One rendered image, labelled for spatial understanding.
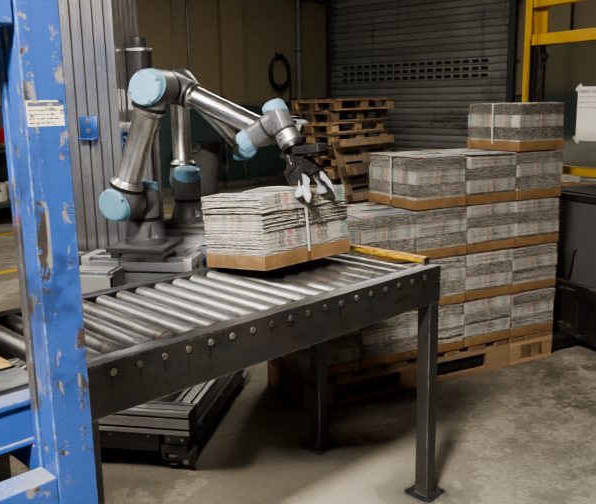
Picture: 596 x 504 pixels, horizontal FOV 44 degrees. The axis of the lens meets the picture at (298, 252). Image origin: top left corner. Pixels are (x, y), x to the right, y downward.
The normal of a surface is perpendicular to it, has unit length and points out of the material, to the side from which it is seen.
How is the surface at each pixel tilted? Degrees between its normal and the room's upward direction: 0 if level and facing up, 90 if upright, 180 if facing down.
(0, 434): 90
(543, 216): 90
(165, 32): 90
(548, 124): 90
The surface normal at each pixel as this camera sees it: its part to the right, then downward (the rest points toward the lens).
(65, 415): 0.70, 0.14
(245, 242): -0.71, 0.16
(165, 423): -0.18, 0.21
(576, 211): -0.89, 0.11
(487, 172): 0.47, 0.18
